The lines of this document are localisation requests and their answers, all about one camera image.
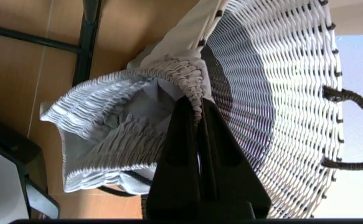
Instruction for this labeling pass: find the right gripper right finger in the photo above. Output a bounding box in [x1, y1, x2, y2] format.
[198, 98, 272, 219]

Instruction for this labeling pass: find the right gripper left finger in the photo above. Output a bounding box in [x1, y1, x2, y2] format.
[146, 95, 200, 219]

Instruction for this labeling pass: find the pale grey garment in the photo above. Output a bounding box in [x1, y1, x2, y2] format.
[39, 0, 229, 197]

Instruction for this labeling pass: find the white laundry basket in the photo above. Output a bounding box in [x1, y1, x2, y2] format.
[199, 0, 363, 219]

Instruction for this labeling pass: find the black clothes rack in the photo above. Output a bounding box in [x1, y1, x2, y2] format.
[0, 0, 103, 87]

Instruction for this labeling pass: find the beige curtain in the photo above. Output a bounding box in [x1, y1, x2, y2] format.
[327, 0, 363, 36]

